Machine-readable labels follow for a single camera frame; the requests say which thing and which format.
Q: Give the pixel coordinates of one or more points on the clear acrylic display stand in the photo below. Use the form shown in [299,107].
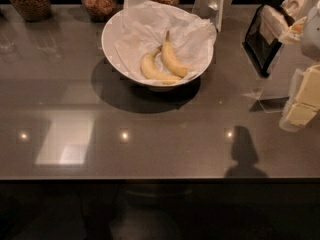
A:
[272,89]

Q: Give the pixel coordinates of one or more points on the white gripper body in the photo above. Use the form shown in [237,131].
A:
[312,37]

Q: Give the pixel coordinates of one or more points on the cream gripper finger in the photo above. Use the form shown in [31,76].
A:
[309,91]
[300,114]

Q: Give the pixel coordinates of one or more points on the black napkin holder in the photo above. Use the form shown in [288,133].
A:
[261,40]

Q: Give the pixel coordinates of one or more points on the white crumpled paper liner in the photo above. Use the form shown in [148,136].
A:
[163,45]

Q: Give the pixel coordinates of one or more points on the crumpled paper bag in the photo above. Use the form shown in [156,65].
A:
[292,7]

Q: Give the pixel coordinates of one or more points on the yellow banana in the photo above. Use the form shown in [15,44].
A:
[170,60]
[150,70]

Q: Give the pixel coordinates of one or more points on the middle glass jar with nuts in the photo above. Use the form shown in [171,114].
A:
[99,10]

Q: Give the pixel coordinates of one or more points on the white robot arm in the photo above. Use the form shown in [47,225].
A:
[306,32]

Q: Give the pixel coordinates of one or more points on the white ceramic bowl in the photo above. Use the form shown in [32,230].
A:
[111,47]

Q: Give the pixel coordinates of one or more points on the left glass jar with grains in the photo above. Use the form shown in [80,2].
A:
[32,10]

